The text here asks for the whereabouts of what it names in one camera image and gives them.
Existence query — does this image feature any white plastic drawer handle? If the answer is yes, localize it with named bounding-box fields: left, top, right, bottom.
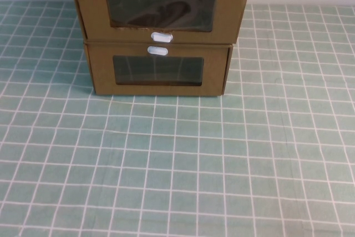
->
left=146, top=45, right=169, bottom=56
left=150, top=31, right=174, bottom=43

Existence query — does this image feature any dark shoe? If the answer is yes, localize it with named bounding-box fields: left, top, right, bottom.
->
left=126, top=0, right=204, bottom=28

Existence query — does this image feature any green checked tablecloth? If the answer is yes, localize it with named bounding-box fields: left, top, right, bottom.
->
left=0, top=0, right=355, bottom=237

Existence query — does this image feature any cardboard shoe box with window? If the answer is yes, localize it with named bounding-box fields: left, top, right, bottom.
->
left=84, top=41, right=233, bottom=97

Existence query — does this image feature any cardboard drawer with window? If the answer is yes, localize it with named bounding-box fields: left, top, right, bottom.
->
left=72, top=0, right=251, bottom=45

